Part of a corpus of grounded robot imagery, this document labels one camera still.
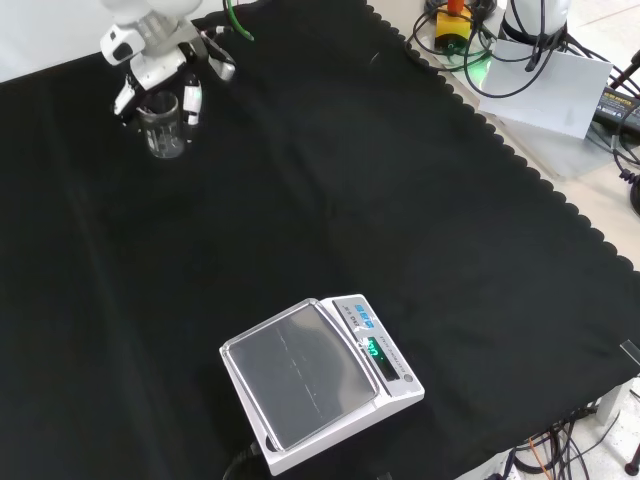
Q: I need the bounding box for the white electronic balance steel pan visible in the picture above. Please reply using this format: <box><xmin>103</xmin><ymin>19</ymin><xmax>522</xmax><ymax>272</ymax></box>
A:
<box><xmin>218</xmin><ymin>293</ymin><xmax>426</xmax><ymax>477</ymax></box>

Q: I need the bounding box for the pale board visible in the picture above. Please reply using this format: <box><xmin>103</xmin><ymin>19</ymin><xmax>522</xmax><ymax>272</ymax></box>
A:
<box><xmin>477</xmin><ymin>38</ymin><xmax>614</xmax><ymax>140</ymax></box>

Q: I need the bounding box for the yellow stop button box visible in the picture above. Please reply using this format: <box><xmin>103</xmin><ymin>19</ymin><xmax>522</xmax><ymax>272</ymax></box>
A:
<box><xmin>434</xmin><ymin>0</ymin><xmax>473</xmax><ymax>54</ymax></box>

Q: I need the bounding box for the green cable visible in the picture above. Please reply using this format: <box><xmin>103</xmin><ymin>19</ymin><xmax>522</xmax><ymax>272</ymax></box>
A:
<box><xmin>222</xmin><ymin>0</ymin><xmax>256</xmax><ymax>41</ymax></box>

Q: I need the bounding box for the black power adapter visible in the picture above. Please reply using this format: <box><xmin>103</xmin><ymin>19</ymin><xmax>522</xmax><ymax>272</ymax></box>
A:
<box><xmin>591</xmin><ymin>86</ymin><xmax>640</xmax><ymax>135</ymax></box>

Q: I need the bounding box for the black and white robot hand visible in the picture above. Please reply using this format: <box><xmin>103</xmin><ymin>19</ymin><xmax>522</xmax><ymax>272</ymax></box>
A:
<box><xmin>99</xmin><ymin>15</ymin><xmax>237</xmax><ymax>129</ymax></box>

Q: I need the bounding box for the clear glass beaker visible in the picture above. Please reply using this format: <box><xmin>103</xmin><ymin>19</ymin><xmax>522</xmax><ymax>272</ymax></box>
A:
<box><xmin>136</xmin><ymin>92</ymin><xmax>188</xmax><ymax>160</ymax></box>

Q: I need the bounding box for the black bench cloth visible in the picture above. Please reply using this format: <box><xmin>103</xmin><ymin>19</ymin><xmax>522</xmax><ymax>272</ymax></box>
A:
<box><xmin>0</xmin><ymin>0</ymin><xmax>640</xmax><ymax>480</ymax></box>

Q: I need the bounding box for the black balance power cable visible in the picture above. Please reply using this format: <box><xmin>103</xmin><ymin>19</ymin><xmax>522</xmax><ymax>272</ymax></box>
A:
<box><xmin>221</xmin><ymin>441</ymin><xmax>263</xmax><ymax>480</ymax></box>

